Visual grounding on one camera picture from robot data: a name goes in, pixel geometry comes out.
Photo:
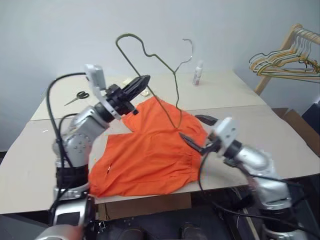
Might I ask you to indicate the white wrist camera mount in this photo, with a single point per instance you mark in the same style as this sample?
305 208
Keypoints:
226 131
96 75

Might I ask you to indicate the wooden clothes rack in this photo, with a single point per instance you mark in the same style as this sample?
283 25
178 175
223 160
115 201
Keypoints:
263 83

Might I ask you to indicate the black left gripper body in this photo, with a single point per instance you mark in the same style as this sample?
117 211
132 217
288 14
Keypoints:
118 98

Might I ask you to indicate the small white bottle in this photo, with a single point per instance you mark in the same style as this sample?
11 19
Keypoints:
197 75

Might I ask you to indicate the small yellowish paper scrap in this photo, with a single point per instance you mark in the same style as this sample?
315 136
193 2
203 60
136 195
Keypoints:
145 93
127 81

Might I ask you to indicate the dark blue bin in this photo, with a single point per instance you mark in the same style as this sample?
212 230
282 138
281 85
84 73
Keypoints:
313 112

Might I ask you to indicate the dark rounded shape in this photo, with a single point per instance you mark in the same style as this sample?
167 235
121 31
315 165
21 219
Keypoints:
133 232
189 231

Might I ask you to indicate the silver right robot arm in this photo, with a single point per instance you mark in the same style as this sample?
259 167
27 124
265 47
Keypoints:
252 155

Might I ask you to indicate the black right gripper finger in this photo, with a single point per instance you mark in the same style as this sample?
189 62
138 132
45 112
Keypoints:
206 119
191 143

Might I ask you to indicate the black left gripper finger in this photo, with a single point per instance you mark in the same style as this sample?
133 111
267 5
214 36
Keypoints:
136 81
137 90

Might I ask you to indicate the open brown cardboard box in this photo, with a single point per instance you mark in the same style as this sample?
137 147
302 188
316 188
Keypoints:
295 120

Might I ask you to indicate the orange shorts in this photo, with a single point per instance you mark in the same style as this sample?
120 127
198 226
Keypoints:
150 155

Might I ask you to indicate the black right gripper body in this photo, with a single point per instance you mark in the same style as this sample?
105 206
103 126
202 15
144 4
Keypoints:
212 146

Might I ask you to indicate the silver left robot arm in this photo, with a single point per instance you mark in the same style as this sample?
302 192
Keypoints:
80 135

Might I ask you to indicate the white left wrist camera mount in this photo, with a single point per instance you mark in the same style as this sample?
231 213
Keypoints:
96 75

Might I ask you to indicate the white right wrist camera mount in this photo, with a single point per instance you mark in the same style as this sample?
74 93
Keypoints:
226 131

